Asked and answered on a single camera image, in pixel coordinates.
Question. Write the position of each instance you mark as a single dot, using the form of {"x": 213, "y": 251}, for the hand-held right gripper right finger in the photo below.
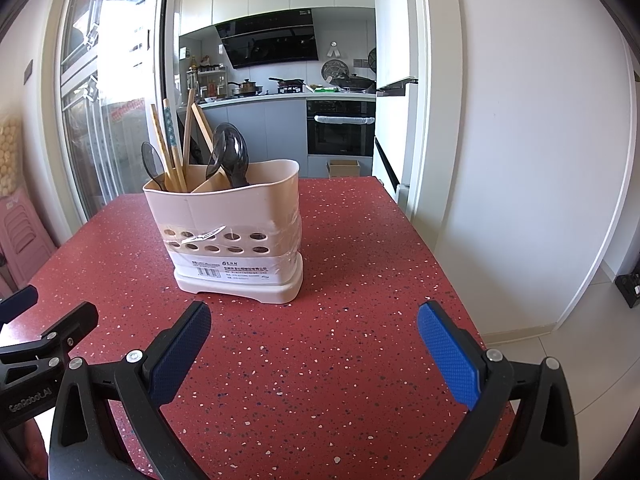
{"x": 450, "y": 355}

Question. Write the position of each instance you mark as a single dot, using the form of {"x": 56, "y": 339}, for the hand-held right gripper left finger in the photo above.
{"x": 176, "y": 365}

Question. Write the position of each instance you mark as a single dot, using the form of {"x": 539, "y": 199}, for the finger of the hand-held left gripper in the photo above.
{"x": 67, "y": 324}
{"x": 20, "y": 300}

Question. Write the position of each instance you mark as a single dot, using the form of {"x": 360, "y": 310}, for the beige plastic utensil holder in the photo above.
{"x": 230, "y": 230}

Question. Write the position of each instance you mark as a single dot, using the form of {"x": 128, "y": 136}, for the stack of pink stools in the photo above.
{"x": 22, "y": 235}

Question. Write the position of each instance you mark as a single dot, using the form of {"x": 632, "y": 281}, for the bag of yellow balls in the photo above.
{"x": 10, "y": 155}

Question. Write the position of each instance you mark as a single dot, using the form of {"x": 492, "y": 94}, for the red and black floor device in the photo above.
{"x": 629, "y": 290}

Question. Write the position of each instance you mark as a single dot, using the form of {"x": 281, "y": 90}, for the cardboard box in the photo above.
{"x": 344, "y": 168}

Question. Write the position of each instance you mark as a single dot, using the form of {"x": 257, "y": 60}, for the sliding glass door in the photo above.
{"x": 115, "y": 100}

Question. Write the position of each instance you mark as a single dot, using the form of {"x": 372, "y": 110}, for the black built-in oven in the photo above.
{"x": 340, "y": 135}

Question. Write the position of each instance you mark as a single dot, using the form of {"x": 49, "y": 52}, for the grey kitchen counter cabinets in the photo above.
{"x": 270, "y": 130}

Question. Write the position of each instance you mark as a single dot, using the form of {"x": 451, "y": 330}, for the spice rack with bottles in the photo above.
{"x": 207, "y": 80}

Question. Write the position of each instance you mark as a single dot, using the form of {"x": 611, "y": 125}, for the steel cooking pot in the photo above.
{"x": 247, "y": 87}

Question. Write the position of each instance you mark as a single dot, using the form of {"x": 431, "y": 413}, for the black wok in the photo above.
{"x": 352, "y": 81}

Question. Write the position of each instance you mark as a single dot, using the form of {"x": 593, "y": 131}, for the black frying pan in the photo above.
{"x": 287, "y": 83}

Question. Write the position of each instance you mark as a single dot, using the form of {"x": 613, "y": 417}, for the black range hood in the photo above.
{"x": 272, "y": 40}

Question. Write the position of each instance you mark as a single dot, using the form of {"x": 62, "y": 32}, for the dark wall switch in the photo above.
{"x": 28, "y": 71}

